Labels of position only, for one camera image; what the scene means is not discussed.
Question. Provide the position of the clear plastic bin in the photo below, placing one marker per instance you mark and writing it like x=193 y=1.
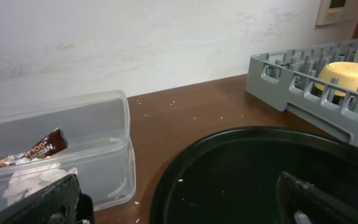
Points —
x=97 y=129

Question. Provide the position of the round black serving tray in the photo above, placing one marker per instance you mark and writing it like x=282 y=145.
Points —
x=231 y=176

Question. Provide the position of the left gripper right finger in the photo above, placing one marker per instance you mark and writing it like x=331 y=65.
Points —
x=301 y=202

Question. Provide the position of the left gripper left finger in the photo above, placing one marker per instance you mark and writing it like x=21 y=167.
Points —
x=61 y=202

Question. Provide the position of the white tissue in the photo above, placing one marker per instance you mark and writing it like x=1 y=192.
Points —
x=26 y=182

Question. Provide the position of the white wall thermostat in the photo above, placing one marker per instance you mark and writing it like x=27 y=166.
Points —
x=337 y=11

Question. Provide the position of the grey dishwasher rack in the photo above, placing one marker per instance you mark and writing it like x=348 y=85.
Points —
x=289 y=80

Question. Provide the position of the gold foil wrapper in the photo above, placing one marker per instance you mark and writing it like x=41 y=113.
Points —
x=48 y=146

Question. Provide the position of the yellow bowl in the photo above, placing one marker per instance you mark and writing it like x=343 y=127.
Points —
x=346 y=72

